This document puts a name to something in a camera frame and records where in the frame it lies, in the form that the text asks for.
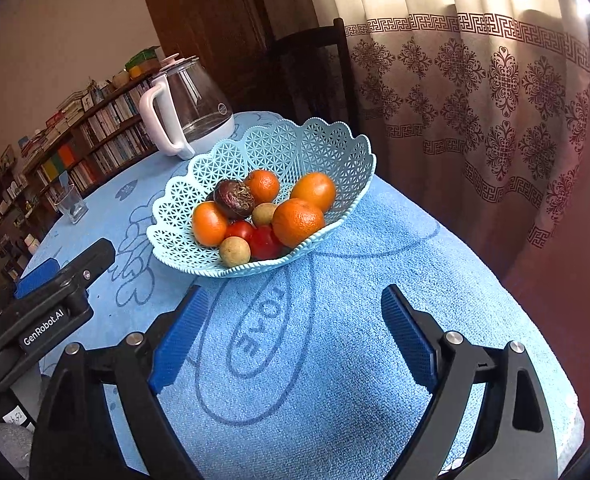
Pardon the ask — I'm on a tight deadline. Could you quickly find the orange tangerine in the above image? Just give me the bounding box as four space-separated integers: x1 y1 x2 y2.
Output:
244 169 280 205
192 200 229 247

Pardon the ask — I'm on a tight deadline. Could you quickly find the small brown kiwi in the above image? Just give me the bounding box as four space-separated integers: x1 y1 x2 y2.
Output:
219 236 252 268

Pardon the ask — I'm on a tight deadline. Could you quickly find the dark passion fruit large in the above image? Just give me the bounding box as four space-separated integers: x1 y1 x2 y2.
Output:
214 179 255 220

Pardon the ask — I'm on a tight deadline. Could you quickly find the small greenish kiwi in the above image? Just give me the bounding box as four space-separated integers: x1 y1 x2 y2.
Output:
252 203 278 228

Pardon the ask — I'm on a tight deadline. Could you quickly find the orange tangerine low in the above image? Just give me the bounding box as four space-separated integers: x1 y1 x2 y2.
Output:
271 198 325 248

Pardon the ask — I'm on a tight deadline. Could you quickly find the small red tomato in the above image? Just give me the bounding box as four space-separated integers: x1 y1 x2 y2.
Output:
225 220 255 243

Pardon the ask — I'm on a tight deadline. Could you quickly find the orange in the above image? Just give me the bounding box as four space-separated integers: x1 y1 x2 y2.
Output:
289 172 336 212

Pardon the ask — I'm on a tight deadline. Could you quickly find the small dark side shelf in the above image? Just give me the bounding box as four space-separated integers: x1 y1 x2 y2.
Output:
0 144 38 282

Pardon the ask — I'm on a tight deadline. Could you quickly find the clear drinking glass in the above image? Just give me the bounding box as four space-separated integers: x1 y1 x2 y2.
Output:
55 184 88 224

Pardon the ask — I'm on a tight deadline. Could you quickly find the wooden bookshelf with books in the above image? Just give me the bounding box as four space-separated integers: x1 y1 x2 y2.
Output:
21 66 164 201

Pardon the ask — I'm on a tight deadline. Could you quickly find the light blue lattice fruit basket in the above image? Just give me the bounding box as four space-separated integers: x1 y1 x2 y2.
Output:
147 118 376 278

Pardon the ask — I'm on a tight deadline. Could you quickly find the brown wooden door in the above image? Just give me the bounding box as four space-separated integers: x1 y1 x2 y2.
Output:
145 0 318 118

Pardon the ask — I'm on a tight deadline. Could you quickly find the dark wooden chair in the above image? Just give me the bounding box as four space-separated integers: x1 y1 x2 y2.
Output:
268 18 360 134

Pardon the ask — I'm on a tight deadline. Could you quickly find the patterned beige curtain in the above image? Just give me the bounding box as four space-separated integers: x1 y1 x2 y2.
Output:
312 0 590 278

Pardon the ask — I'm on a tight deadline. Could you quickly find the glass kettle with pink handle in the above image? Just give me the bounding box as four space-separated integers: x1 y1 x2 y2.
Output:
138 53 234 160

